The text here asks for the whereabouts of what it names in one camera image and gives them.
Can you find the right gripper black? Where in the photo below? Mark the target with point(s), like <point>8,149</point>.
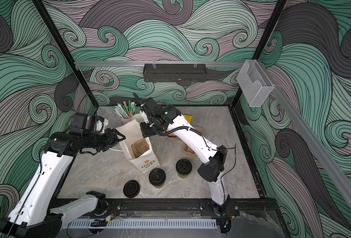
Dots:
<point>147,132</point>

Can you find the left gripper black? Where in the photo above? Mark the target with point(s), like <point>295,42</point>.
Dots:
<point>112,139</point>

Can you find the brown pulp cup carrier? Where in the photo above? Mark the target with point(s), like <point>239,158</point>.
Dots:
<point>140,147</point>
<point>186,150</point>

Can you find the black cup lid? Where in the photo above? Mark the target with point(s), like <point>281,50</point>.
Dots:
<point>157,177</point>
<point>183,166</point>

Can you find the green paper coffee cup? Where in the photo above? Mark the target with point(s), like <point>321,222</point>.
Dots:
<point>182,176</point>

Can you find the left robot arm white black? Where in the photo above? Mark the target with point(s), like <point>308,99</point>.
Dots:
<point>31,217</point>

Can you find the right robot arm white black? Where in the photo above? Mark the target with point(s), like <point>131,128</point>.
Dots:
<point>164,120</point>

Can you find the pink holder with straws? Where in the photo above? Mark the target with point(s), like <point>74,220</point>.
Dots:
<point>125,111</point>

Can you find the white paper gift bag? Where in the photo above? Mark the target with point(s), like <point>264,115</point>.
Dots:
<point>146,162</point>

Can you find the yellow napkin stack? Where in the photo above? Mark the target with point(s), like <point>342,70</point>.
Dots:
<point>188,118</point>

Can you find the stack of black cup lids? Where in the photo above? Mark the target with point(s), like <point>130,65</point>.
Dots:
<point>131,189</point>

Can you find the black wall tray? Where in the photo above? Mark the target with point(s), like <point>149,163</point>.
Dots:
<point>174,72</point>

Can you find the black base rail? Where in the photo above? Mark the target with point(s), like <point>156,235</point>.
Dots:
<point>202,206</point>

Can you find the white slotted cable duct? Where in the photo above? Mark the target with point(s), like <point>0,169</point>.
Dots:
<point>166,223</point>

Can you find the clear acrylic wall holder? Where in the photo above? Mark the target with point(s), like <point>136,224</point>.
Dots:
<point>255,82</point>

